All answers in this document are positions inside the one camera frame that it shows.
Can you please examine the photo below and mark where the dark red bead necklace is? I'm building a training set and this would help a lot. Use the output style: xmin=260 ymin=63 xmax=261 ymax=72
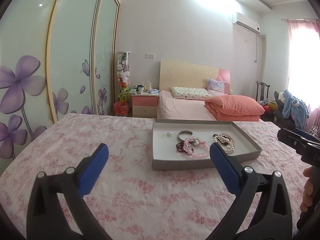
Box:
xmin=175 ymin=141 xmax=188 ymax=153

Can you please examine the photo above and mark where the person's right hand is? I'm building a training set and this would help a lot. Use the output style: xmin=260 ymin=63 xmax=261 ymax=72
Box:
xmin=300 ymin=167 xmax=313 ymax=212

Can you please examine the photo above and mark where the blue plush robe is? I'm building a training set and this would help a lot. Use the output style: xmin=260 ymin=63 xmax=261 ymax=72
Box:
xmin=274 ymin=89 xmax=310 ymax=130

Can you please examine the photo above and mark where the dark wooden chair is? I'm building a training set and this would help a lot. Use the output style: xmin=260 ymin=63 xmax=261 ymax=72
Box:
xmin=255 ymin=81 xmax=270 ymax=101

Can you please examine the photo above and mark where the pink floral tablecloth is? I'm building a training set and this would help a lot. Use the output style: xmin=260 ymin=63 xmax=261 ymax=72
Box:
xmin=1 ymin=114 xmax=306 ymax=239

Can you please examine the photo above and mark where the folded coral duvet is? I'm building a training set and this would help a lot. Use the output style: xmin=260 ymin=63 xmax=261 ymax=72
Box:
xmin=204 ymin=95 xmax=265 ymax=121

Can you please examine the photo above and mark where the purple patterned pillow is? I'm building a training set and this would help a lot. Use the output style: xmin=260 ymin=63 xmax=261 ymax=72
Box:
xmin=206 ymin=78 xmax=226 ymax=95

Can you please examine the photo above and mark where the pink curtain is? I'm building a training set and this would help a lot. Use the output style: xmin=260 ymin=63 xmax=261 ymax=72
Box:
xmin=286 ymin=19 xmax=319 ymax=131

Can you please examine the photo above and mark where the grey cardboard tray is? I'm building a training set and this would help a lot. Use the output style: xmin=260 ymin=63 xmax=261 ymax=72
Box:
xmin=152 ymin=119 xmax=262 ymax=171

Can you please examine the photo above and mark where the silver cuff bangle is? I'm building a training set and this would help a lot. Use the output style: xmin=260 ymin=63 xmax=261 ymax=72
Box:
xmin=177 ymin=130 xmax=193 ymax=142

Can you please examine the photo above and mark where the red waste bin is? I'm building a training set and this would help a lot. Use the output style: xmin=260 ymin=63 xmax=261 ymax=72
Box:
xmin=113 ymin=101 xmax=130 ymax=116

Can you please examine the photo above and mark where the floral white pillow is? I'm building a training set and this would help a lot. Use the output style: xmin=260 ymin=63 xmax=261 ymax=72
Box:
xmin=171 ymin=87 xmax=212 ymax=101

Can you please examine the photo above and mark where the white air conditioner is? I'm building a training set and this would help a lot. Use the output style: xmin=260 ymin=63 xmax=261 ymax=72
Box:
xmin=232 ymin=12 xmax=261 ymax=35

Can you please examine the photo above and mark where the pink bedside cabinet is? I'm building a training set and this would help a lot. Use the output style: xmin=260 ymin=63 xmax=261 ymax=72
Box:
xmin=131 ymin=93 xmax=159 ymax=119

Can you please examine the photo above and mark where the pink bed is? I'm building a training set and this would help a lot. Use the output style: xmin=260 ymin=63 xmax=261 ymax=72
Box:
xmin=157 ymin=60 xmax=266 ymax=123

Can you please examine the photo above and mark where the white mug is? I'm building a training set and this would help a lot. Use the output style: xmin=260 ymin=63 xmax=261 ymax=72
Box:
xmin=138 ymin=85 xmax=144 ymax=94

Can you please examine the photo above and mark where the plush toy display tube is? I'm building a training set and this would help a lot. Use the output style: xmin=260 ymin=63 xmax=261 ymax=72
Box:
xmin=116 ymin=51 xmax=131 ymax=102

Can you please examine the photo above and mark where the floral sliding wardrobe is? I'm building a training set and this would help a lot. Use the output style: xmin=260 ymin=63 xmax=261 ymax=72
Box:
xmin=1 ymin=0 xmax=120 ymax=171

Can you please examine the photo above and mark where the white pearl bracelet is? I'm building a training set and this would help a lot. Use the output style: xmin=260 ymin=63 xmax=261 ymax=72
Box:
xmin=216 ymin=135 xmax=236 ymax=154

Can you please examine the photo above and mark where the black bead bracelet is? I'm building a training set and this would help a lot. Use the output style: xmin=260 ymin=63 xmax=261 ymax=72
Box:
xmin=213 ymin=134 xmax=233 ymax=146

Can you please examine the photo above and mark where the pink flower bead necklace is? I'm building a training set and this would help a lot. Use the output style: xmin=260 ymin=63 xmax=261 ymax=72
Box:
xmin=182 ymin=135 xmax=210 ymax=159

